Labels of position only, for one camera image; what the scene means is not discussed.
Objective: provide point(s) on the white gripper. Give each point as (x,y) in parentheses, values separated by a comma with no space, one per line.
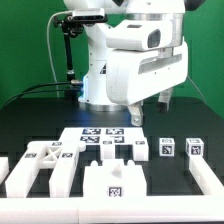
(133,76)

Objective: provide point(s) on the white chair seat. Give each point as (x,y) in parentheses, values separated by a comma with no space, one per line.
(113,178)

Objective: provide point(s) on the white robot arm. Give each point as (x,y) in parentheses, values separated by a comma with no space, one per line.
(125,11)

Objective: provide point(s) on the white tag sheet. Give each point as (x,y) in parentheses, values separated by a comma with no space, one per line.
(95,135)

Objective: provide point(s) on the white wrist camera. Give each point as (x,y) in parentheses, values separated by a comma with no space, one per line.
(140,37)

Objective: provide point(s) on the white chair back frame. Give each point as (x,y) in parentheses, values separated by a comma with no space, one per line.
(61,157)

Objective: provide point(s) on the black camera stand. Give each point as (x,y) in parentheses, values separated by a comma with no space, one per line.
(72,27)

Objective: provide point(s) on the grey camera on stand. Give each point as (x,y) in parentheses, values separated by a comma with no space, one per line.
(89,15)

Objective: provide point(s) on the white U-shaped fixture wall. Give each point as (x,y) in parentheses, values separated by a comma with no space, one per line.
(98,206)

